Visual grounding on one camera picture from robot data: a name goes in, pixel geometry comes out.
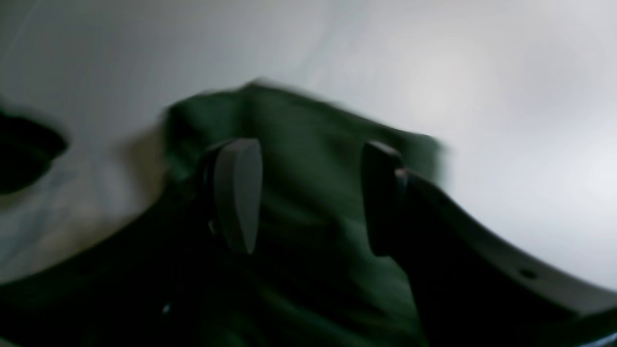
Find dark green t-shirt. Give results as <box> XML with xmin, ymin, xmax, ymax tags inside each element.
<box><xmin>0</xmin><ymin>82</ymin><xmax>446</xmax><ymax>347</ymax></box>

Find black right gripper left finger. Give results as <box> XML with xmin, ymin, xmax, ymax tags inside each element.
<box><xmin>1</xmin><ymin>138</ymin><xmax>263</xmax><ymax>347</ymax></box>

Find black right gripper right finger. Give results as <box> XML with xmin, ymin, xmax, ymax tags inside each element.
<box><xmin>361</xmin><ymin>141</ymin><xmax>617</xmax><ymax>347</ymax></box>

